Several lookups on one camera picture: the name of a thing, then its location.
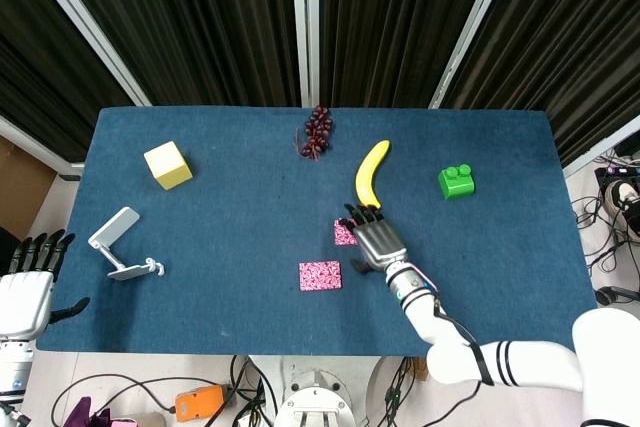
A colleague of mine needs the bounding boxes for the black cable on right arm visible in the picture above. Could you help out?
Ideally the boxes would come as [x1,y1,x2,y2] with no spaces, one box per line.
[430,296,494,388]

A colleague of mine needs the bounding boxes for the green toy building block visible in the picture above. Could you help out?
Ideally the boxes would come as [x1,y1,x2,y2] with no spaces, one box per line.
[437,162,478,202]

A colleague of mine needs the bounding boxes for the dark red grape bunch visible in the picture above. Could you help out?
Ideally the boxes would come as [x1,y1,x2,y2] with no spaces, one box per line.
[292,105,334,163]

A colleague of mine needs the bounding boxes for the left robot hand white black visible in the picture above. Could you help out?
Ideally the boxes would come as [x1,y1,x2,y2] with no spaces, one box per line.
[0,229,92,339]

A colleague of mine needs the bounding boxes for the purple cloth item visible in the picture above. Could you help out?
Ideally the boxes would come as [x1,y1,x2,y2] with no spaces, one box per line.
[63,395,115,427]

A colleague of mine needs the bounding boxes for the yellow foam cube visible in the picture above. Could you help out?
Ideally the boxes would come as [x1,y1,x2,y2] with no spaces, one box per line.
[143,140,194,192]

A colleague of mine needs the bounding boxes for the white and black shoe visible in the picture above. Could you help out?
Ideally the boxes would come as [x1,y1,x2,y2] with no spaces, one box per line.
[603,178,640,224]

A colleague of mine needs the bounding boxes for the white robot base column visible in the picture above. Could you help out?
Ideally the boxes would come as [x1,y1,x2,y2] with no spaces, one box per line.
[248,354,384,427]

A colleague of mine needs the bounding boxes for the yellow banana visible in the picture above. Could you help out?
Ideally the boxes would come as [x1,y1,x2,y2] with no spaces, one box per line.
[354,139,392,211]

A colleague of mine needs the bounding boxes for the white metal frame post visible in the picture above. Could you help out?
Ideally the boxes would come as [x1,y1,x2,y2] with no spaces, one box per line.
[290,0,322,110]
[14,0,154,108]
[427,0,517,110]

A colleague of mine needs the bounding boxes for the white folding phone stand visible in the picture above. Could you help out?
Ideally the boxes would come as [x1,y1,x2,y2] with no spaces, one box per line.
[87,206,166,282]

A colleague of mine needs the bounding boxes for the black cable bundle under table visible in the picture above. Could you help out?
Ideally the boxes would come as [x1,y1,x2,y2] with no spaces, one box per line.
[383,355,417,421]
[228,354,269,427]

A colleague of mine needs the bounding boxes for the black floor cable bundle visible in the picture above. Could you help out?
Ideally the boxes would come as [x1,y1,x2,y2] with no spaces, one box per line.
[571,195,640,273]

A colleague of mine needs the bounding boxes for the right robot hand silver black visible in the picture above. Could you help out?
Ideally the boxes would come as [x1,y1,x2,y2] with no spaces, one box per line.
[339,202,408,276]

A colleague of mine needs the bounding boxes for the orange foot pedal box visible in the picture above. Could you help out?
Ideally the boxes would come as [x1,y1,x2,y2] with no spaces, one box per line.
[174,385,225,423]

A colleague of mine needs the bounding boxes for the black pleated curtain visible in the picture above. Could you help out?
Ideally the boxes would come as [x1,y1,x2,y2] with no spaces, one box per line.
[0,0,139,164]
[317,0,497,110]
[439,0,640,167]
[45,0,304,109]

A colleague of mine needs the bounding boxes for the blue felt table cloth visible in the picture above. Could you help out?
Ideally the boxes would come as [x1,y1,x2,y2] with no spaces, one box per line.
[35,105,599,356]

